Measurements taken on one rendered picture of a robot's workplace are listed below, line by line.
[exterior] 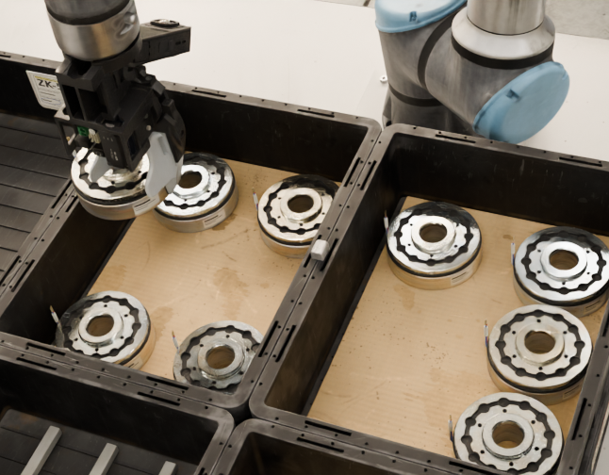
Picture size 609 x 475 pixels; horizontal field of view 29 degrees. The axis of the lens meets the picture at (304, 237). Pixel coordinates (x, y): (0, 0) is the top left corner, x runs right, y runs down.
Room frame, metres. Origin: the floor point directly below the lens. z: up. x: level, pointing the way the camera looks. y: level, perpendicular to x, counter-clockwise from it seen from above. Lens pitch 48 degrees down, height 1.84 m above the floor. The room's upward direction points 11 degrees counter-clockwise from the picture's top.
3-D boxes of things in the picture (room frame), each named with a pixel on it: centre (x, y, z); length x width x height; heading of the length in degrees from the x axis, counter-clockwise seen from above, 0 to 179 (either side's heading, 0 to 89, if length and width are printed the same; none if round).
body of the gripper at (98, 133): (0.85, 0.15, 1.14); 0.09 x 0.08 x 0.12; 149
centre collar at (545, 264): (0.77, -0.26, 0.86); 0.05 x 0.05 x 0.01
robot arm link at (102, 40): (0.85, 0.14, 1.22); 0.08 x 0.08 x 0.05
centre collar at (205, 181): (0.99, 0.12, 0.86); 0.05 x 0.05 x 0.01
